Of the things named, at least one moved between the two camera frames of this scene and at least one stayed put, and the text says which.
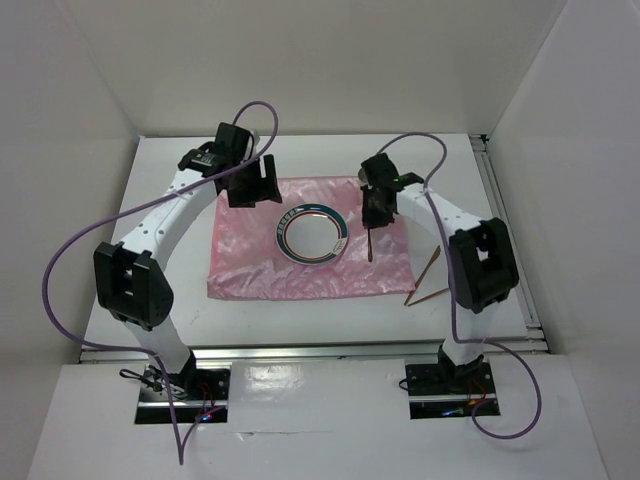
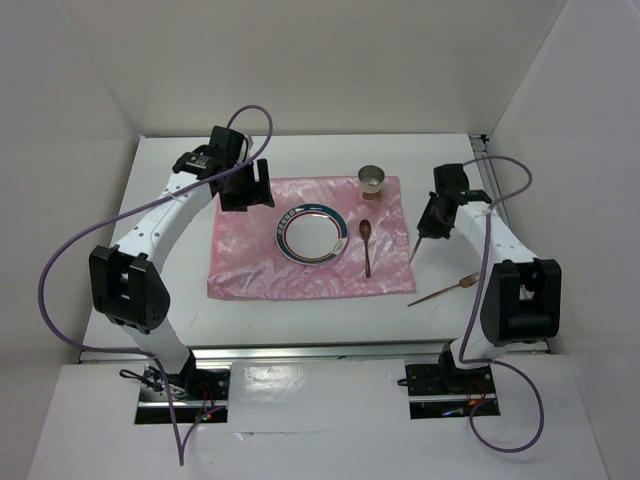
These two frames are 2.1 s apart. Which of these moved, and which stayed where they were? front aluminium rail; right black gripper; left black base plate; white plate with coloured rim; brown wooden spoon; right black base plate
Moved: right black gripper; brown wooden spoon
Stayed: white plate with coloured rim; front aluminium rail; right black base plate; left black base plate
